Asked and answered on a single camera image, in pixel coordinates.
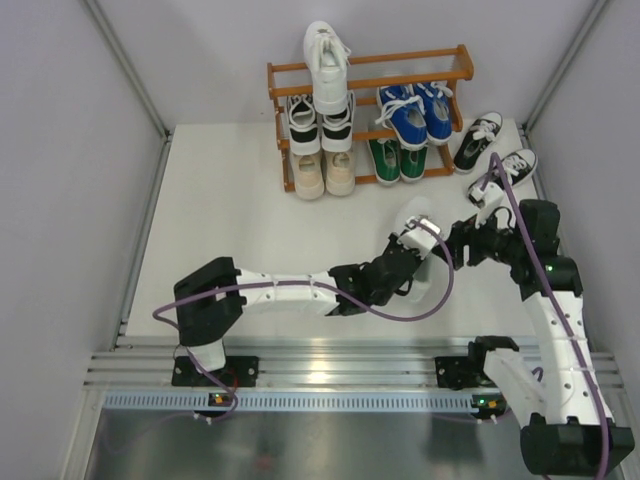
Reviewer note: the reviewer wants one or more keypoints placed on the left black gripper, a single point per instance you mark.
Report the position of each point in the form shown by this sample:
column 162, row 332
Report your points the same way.
column 393, row 243

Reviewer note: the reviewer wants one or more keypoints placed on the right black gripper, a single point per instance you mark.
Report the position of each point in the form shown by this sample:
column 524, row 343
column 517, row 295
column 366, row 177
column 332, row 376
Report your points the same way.
column 468, row 233

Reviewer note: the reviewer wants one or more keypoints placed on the white sneaker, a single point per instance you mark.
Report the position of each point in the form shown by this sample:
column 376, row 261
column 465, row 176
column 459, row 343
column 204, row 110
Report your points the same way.
column 418, row 206
column 327, row 59

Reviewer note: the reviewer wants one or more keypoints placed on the green sneaker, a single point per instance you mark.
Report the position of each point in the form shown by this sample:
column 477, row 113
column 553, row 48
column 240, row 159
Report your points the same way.
column 384, row 153
column 412, row 164

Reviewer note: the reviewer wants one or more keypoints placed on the beige sneaker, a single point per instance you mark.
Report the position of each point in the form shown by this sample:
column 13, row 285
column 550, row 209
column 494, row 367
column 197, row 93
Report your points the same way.
column 308, row 177
column 340, row 173

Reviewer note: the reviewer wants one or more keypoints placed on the black white-striped sneaker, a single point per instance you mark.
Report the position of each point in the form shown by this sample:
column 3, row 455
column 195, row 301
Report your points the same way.
column 302, row 122
column 337, row 130

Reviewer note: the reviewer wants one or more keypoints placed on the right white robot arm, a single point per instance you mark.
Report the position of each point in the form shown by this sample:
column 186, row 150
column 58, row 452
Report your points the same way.
column 566, row 427

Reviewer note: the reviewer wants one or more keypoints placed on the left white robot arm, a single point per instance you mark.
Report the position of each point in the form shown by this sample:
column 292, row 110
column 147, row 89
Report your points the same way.
column 216, row 295

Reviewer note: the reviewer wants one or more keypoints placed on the orange wooden shoe shelf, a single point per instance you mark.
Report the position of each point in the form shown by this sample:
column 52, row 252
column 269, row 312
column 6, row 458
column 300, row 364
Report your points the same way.
column 366, row 73

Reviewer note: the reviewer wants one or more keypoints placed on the black canvas sneaker near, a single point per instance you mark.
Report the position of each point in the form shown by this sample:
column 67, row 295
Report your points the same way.
column 519, row 167

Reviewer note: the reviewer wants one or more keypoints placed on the black canvas sneaker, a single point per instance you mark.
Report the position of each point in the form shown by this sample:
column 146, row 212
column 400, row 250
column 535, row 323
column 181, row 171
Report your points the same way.
column 519, row 167
column 482, row 134

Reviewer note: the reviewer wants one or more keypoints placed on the black canvas sneaker far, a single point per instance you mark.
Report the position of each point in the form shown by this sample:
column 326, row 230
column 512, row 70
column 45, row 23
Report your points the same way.
column 482, row 134

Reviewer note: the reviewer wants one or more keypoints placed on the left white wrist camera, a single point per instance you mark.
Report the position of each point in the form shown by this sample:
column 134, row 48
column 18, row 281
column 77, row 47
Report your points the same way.
column 420, row 234

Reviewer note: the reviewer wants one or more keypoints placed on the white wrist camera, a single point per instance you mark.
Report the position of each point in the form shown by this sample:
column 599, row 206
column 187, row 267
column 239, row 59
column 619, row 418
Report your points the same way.
column 420, row 234
column 488, row 199

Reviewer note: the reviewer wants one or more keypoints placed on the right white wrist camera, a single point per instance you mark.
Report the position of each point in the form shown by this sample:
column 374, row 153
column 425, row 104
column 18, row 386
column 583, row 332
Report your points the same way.
column 488, row 199

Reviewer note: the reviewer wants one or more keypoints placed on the right aluminium frame post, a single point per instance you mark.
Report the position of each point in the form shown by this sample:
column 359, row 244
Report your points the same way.
column 579, row 40

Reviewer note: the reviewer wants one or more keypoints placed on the aluminium frame post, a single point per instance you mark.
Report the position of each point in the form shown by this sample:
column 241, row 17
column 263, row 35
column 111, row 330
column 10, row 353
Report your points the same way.
column 113, row 43
column 579, row 40

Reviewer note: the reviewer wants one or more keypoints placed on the aluminium rail base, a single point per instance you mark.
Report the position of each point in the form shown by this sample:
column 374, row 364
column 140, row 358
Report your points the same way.
column 286, row 364

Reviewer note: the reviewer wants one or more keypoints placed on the perforated cable duct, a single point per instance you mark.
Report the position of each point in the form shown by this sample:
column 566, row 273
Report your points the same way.
column 305, row 402

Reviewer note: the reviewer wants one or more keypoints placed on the left aluminium frame post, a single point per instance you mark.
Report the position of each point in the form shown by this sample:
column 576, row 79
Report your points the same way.
column 113, row 43

